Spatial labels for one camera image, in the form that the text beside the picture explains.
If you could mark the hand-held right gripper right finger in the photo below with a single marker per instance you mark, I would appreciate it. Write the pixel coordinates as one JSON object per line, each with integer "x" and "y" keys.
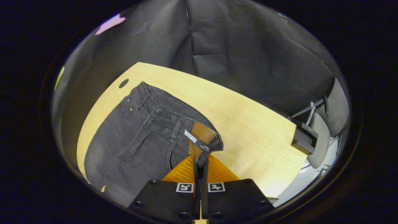
{"x": 236, "y": 199}

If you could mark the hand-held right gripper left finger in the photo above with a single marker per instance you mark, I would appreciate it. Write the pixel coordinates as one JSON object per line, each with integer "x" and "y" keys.
{"x": 168, "y": 199}

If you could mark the dark grey jeans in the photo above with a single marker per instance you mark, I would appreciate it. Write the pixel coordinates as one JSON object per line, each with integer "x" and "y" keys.
{"x": 140, "y": 146}

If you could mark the grey office chair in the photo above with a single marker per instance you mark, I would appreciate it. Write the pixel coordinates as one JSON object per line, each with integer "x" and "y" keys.
{"x": 321, "y": 137}

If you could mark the black backdrop cloth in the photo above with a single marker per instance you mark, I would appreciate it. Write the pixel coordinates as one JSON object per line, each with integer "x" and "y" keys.
{"x": 233, "y": 46}

